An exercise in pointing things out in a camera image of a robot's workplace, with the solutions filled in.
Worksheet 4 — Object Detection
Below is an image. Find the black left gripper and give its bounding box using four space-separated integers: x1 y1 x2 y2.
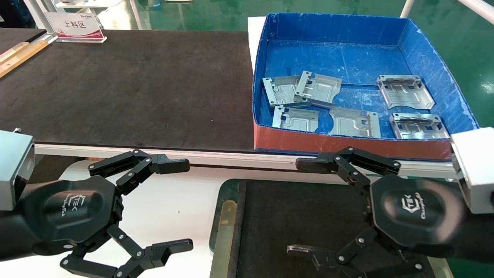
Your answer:
0 149 193 278

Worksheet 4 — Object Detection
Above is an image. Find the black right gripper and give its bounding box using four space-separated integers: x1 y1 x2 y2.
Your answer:
287 146 494 278

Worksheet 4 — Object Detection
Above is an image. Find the silver stamped metal part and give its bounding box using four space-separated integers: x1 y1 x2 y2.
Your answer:
272 106 320 132
262 75 311 108
389 113 451 139
328 107 381 139
376 75 435 110
294 71 343 108

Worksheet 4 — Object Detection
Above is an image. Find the black tray container green rim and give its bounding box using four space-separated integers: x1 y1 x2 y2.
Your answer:
209 178 456 278

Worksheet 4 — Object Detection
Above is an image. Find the brass strip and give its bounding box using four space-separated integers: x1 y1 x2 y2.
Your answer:
210 200 238 278

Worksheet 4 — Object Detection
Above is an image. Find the large black table mat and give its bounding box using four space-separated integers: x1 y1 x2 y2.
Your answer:
0 30 257 152

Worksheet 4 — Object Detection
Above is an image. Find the blue cardboard box red front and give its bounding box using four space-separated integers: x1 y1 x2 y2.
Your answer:
252 13 480 162

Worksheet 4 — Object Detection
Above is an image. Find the white sheet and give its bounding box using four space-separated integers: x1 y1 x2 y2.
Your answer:
247 16 267 76

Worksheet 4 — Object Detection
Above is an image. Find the white red sign plate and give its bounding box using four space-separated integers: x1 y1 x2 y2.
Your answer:
44 12 108 43

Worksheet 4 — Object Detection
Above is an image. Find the brown wooden strip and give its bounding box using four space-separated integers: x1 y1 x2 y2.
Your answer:
0 40 49 78

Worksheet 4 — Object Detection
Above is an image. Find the light beige wooden strip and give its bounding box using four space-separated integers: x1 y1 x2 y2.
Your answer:
0 42 30 64

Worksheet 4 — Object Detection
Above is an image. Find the white shelf board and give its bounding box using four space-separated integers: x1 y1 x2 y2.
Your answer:
56 0 122 8

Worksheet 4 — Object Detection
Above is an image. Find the white table edge rail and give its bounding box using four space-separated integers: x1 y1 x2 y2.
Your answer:
34 144 464 180

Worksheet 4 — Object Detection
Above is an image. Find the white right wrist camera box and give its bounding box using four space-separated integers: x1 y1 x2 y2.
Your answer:
451 127 494 214

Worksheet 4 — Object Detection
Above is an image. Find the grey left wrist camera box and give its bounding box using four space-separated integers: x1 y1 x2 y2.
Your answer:
0 129 35 211

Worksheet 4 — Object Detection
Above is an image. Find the white frame post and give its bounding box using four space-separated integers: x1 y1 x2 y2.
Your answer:
400 0 416 18

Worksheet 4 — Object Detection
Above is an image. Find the white metal frame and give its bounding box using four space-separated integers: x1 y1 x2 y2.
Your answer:
23 0 58 36

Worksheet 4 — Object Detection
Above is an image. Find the white frame tube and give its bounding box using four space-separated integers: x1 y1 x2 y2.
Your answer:
457 0 494 24

